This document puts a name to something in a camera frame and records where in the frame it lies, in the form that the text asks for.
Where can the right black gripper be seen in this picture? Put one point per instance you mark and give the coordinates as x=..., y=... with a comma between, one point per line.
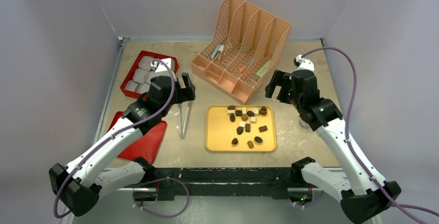
x=280, y=87

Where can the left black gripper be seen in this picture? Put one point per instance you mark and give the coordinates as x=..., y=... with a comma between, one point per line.
x=185, y=93

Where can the metal tongs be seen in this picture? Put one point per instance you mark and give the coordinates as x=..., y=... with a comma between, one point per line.
x=183, y=122

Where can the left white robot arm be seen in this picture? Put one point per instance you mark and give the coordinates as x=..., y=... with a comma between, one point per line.
x=82, y=182

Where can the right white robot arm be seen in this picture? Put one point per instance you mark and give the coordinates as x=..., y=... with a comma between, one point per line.
x=364, y=193

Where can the brown bar chocolate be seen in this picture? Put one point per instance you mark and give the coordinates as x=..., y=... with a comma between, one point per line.
x=263, y=128

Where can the red chocolate box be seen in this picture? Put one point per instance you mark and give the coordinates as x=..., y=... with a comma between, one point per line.
x=138, y=78

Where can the dark heart chocolate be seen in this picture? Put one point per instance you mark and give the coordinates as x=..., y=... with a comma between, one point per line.
x=240, y=130

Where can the milk ribbed chocolate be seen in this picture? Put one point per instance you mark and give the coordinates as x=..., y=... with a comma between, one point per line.
x=250, y=144

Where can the small clear cup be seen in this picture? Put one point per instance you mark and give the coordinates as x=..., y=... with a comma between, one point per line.
x=303, y=124

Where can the orange file organizer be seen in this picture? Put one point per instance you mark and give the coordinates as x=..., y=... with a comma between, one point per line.
x=247, y=45

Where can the yellow tray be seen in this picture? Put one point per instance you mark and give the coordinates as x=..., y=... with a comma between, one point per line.
x=220, y=131

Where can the red box lid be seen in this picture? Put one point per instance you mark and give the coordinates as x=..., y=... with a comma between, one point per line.
x=146, y=147

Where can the black base frame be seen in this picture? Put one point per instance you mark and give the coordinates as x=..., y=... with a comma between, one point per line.
x=279, y=183

